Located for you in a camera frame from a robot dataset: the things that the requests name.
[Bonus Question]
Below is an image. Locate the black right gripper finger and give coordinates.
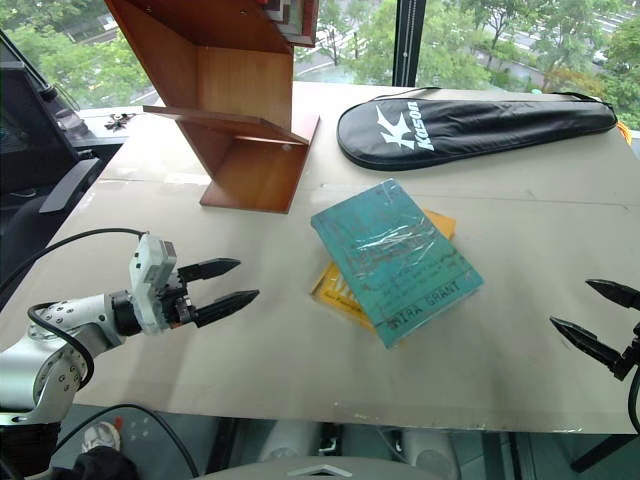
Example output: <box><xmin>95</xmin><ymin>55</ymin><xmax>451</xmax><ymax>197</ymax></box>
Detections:
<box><xmin>549</xmin><ymin>315</ymin><xmax>626</xmax><ymax>377</ymax></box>
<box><xmin>584</xmin><ymin>278</ymin><xmax>640</xmax><ymax>312</ymax></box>

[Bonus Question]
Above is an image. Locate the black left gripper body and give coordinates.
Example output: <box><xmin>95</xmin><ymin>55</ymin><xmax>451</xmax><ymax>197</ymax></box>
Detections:
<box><xmin>158</xmin><ymin>272</ymin><xmax>199</xmax><ymax>330</ymax></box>

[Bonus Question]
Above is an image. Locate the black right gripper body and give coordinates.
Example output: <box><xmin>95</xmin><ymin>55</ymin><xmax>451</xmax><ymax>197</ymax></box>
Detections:
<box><xmin>619</xmin><ymin>321</ymin><xmax>640</xmax><ymax>383</ymax></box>

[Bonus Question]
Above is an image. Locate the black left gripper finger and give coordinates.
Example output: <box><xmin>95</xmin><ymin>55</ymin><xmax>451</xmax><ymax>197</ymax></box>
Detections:
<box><xmin>192</xmin><ymin>289</ymin><xmax>261</xmax><ymax>329</ymax></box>
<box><xmin>178</xmin><ymin>257</ymin><xmax>242</xmax><ymax>285</ymax></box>

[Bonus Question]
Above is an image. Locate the yellow paperback book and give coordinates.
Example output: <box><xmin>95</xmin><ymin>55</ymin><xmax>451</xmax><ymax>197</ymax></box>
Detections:
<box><xmin>310</xmin><ymin>208</ymin><xmax>458</xmax><ymax>335</ymax></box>

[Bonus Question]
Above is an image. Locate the teal paperback book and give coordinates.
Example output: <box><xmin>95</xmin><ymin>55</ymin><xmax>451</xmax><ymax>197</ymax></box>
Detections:
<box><xmin>309</xmin><ymin>179</ymin><xmax>486</xmax><ymax>350</ymax></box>

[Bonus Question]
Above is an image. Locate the brown wooden zigzag bookshelf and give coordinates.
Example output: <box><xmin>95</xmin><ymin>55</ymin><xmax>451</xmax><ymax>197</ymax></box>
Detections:
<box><xmin>103</xmin><ymin>0</ymin><xmax>322</xmax><ymax>216</ymax></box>

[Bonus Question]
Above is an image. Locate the black table leg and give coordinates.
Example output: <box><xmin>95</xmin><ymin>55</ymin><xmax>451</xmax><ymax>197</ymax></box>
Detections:
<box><xmin>569</xmin><ymin>428</ymin><xmax>627</xmax><ymax>474</ymax></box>

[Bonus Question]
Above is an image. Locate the white sneaker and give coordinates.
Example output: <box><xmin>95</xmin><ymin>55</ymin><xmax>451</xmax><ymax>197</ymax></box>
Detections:
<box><xmin>81</xmin><ymin>418</ymin><xmax>123</xmax><ymax>454</ymax></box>

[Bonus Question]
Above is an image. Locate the small black clutter item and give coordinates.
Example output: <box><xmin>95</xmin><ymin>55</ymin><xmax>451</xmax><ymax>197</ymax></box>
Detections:
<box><xmin>103</xmin><ymin>113</ymin><xmax>137</xmax><ymax>132</ymax></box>

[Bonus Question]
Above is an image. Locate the black Kason racket cover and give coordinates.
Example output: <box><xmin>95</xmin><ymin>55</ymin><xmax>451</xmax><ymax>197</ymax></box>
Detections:
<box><xmin>335</xmin><ymin>87</ymin><xmax>618</xmax><ymax>172</ymax></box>

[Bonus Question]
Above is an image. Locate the black office chair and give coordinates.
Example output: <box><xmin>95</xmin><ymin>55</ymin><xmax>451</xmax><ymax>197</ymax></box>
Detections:
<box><xmin>0</xmin><ymin>29</ymin><xmax>124</xmax><ymax>307</ymax></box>

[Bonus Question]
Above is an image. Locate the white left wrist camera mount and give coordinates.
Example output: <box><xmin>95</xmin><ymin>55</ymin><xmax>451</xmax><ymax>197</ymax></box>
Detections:
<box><xmin>127</xmin><ymin>232</ymin><xmax>180</xmax><ymax>335</ymax></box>

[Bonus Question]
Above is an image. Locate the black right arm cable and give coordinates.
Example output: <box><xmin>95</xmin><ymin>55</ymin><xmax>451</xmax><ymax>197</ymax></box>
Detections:
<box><xmin>626</xmin><ymin>368</ymin><xmax>640</xmax><ymax>434</ymax></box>

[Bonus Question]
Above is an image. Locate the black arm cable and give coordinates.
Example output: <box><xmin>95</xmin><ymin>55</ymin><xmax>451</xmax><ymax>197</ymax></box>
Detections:
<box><xmin>0</xmin><ymin>227</ymin><xmax>151</xmax><ymax>301</ymax></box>
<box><xmin>626</xmin><ymin>368</ymin><xmax>640</xmax><ymax>434</ymax></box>

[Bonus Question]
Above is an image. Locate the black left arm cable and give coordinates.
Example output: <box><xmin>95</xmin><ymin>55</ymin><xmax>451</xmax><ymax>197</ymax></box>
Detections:
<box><xmin>0</xmin><ymin>227</ymin><xmax>151</xmax><ymax>301</ymax></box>

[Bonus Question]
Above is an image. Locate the black floor cable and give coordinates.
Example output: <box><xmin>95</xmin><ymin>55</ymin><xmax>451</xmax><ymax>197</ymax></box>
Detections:
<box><xmin>53</xmin><ymin>403</ymin><xmax>202</xmax><ymax>479</ymax></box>

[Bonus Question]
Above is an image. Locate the black window frame post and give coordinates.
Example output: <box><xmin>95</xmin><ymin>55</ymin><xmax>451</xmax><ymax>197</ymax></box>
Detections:
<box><xmin>393</xmin><ymin>0</ymin><xmax>427</xmax><ymax>88</ymax></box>

